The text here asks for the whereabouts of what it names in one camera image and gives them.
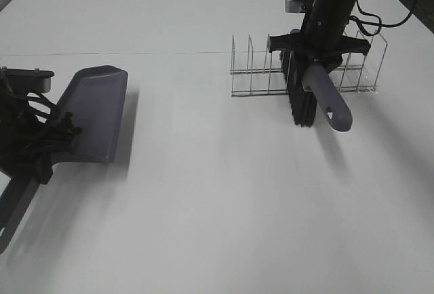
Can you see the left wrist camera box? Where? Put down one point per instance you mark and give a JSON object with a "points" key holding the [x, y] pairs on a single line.
{"points": [[24, 81]]}

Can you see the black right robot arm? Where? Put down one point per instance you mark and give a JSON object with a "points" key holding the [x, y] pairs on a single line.
{"points": [[338, 13]]}

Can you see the chrome wire dish rack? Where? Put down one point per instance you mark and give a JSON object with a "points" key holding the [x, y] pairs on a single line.
{"points": [[260, 73]]}

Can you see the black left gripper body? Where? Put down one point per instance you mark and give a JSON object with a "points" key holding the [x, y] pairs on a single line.
{"points": [[26, 130]]}

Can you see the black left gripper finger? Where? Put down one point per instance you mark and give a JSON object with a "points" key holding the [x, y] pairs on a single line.
{"points": [[67, 134], [42, 168]]}

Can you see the purple plastic dustpan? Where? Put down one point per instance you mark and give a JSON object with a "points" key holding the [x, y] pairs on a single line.
{"points": [[96, 97]]}

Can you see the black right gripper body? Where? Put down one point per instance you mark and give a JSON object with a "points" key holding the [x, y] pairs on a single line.
{"points": [[323, 44]]}

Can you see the purple hand brush black bristles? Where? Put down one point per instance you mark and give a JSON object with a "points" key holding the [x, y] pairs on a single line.
{"points": [[308, 83]]}

